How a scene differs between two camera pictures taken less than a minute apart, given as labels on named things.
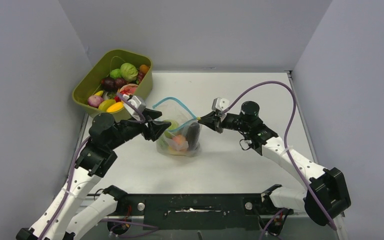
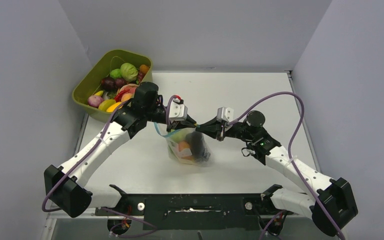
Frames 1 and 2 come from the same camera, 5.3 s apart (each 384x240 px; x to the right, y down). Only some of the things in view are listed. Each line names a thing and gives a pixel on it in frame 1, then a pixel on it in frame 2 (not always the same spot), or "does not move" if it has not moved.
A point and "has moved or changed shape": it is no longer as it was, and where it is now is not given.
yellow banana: (99, 93) does not move
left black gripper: (155, 128) -> (188, 122)
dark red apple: (108, 84) does not move
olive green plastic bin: (113, 59) does not move
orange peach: (179, 139) -> (183, 145)
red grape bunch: (141, 75) does not move
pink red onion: (94, 101) does not move
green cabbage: (173, 127) has moved or changed shape
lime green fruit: (115, 73) does not move
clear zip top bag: (182, 138) has moved or changed shape
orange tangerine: (144, 68) does not move
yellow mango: (115, 107) does not move
